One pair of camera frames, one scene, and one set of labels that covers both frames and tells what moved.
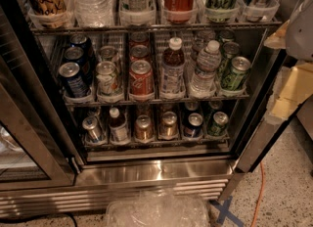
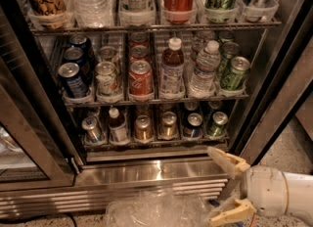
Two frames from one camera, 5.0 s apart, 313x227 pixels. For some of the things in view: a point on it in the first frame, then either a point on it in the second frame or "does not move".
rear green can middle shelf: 225,36 does not move
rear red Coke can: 139,38 does not move
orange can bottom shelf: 168,127 does not move
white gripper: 300,31 → 264,188
